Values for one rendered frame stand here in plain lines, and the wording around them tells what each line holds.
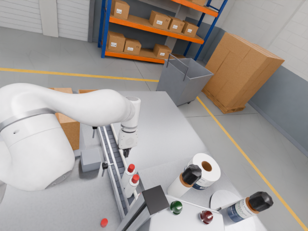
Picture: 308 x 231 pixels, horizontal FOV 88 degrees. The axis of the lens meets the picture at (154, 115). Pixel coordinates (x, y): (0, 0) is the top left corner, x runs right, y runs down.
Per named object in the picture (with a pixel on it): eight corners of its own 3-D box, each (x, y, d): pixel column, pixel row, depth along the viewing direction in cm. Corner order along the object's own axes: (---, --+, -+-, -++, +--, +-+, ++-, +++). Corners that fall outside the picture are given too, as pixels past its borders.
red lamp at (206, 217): (210, 226, 34) (216, 223, 32) (199, 222, 34) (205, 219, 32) (209, 213, 36) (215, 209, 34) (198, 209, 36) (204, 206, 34)
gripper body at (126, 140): (121, 132, 75) (119, 151, 79) (141, 129, 80) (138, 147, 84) (116, 124, 80) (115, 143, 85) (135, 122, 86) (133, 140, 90)
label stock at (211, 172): (178, 177, 109) (188, 166, 100) (189, 158, 124) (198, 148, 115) (203, 197, 105) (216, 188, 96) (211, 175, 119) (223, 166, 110)
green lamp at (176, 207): (180, 217, 33) (185, 213, 32) (168, 213, 33) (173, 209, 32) (180, 204, 35) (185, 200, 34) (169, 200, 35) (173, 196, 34)
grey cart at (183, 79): (175, 88, 384) (194, 50, 323) (194, 105, 358) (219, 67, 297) (148, 95, 326) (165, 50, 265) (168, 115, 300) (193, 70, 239)
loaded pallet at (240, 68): (242, 110, 416) (288, 61, 327) (223, 113, 371) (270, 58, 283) (212, 83, 482) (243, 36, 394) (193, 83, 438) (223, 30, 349)
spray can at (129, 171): (129, 186, 94) (138, 169, 81) (121, 189, 91) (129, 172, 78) (126, 178, 97) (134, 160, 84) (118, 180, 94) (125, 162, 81)
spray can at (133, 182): (133, 196, 91) (142, 180, 78) (124, 199, 88) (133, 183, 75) (129, 187, 94) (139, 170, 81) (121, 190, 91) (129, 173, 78)
